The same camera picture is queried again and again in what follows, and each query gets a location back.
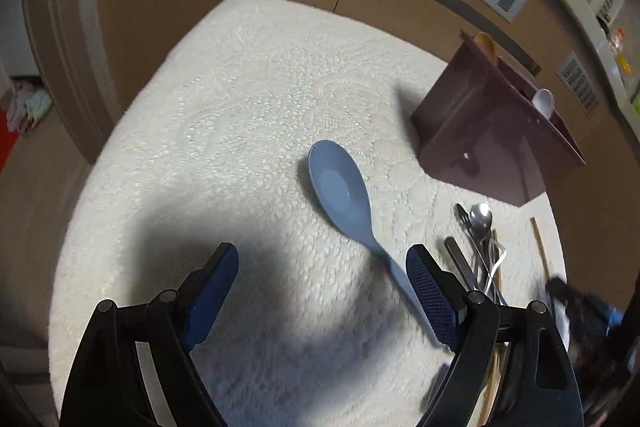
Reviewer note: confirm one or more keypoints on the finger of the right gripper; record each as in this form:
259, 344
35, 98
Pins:
590, 318

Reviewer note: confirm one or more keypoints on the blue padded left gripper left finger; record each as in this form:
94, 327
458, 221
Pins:
203, 292

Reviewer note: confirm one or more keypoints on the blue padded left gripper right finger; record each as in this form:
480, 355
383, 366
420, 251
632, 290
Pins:
439, 293

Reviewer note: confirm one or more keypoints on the metal shovel-shaped spoon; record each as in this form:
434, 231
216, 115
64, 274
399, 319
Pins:
492, 254

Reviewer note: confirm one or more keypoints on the large blue plastic spoon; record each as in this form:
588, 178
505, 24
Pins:
343, 195

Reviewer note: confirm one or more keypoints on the white plastic spoon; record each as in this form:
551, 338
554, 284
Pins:
544, 102

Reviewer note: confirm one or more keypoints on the brown wooden spoon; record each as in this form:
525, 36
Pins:
487, 45

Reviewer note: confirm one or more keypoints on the stainless steel spoon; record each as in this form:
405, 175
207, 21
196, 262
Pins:
477, 221

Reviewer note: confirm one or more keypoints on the white textured table cloth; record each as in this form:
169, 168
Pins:
213, 150

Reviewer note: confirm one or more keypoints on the maroon plastic utensil holder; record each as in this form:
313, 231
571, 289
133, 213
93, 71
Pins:
478, 129

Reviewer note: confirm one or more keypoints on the small grey vent grille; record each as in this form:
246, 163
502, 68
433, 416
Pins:
573, 75

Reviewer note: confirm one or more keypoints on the red floor mat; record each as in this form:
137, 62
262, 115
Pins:
6, 141

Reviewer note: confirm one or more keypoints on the crumpled cloth on floor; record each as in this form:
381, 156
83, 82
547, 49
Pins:
29, 105

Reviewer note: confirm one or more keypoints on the orange-capped bottle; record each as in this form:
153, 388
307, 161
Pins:
616, 43

